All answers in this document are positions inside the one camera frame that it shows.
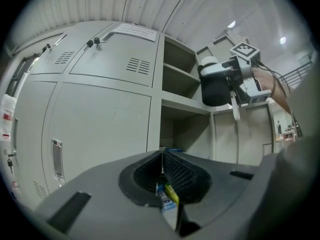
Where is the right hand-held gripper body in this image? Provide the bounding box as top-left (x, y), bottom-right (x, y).
top-left (221, 41), bottom-right (273, 107)

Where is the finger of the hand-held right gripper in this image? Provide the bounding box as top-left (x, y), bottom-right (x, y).
top-left (200, 59), bottom-right (235, 78)

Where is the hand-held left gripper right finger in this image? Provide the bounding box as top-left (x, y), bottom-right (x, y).
top-left (162, 150), bottom-right (260, 240)

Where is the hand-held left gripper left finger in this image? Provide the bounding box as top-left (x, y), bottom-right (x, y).
top-left (34, 150), bottom-right (181, 240)

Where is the black and white jar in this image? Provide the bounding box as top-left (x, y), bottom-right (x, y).
top-left (197, 55), bottom-right (241, 122)

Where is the grey metal locker cabinet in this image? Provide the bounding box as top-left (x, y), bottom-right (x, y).
top-left (11, 20), bottom-right (276, 211)

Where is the person's right forearm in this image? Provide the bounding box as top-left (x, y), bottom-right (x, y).
top-left (271, 76), bottom-right (294, 115)

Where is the person's right hand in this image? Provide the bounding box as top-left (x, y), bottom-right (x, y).
top-left (250, 67), bottom-right (274, 92)

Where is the black balcony railing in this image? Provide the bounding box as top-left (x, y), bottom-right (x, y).
top-left (278, 62), bottom-right (313, 92)

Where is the white paper notice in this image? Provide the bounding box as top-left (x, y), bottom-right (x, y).
top-left (111, 23), bottom-right (157, 43)

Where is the large water bottle red label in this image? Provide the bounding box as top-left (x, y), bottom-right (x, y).
top-left (0, 93), bottom-right (17, 142)

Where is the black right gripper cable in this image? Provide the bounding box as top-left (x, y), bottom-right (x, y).
top-left (254, 60), bottom-right (292, 94)

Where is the black window frame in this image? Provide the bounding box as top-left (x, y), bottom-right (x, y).
top-left (4, 46), bottom-right (42, 97)

